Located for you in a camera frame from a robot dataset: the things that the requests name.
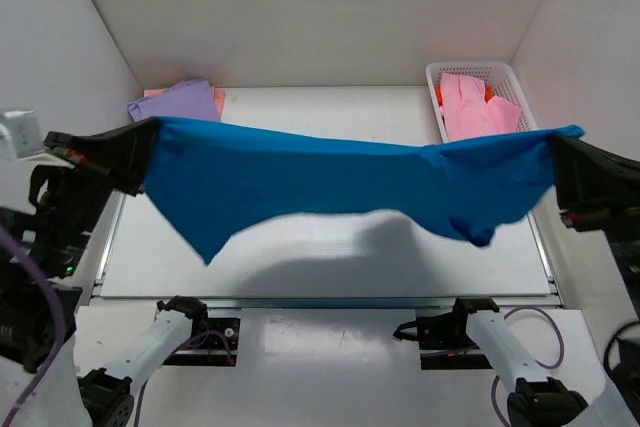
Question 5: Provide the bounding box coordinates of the blue t-shirt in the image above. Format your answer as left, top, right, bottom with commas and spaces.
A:
144, 117, 555, 262

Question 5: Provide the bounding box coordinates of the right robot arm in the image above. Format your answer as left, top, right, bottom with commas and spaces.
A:
457, 134, 639, 426

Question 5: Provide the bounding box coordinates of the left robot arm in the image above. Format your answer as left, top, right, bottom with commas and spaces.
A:
1, 110, 207, 426

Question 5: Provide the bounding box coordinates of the folded purple t-shirt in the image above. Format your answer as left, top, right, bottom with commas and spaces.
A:
127, 79, 226, 122

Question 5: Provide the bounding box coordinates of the folded salmon t-shirt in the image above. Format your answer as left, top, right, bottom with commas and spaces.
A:
139, 83, 224, 121

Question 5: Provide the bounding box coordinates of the orange garment in basket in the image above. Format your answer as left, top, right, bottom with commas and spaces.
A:
434, 85, 493, 107

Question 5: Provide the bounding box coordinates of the pink t-shirt in basket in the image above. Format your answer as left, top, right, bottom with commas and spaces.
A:
439, 73, 522, 141

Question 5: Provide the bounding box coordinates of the white plastic basket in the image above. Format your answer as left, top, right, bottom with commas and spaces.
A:
426, 61, 537, 142

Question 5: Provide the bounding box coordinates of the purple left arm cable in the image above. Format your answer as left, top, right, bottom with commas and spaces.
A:
0, 226, 236, 427

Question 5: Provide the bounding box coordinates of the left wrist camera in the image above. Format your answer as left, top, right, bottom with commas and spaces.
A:
1, 109, 44, 160

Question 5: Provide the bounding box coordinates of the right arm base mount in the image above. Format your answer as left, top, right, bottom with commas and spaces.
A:
393, 297, 500, 371

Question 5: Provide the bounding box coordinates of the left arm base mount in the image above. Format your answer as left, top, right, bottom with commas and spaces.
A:
156, 296, 241, 367

